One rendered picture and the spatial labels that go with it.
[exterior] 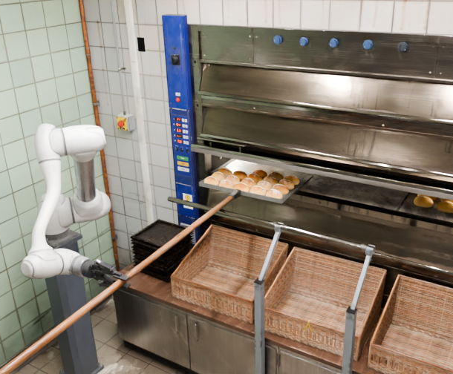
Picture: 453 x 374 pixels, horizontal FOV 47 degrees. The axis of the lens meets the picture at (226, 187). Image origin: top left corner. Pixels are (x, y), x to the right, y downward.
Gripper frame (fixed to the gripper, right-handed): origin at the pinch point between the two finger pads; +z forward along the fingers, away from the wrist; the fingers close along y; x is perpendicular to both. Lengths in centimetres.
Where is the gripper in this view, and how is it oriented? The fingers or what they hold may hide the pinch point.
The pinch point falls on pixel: (122, 280)
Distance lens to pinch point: 232.5
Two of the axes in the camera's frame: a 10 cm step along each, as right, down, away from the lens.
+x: -5.1, 3.7, -7.8
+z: 8.6, 1.9, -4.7
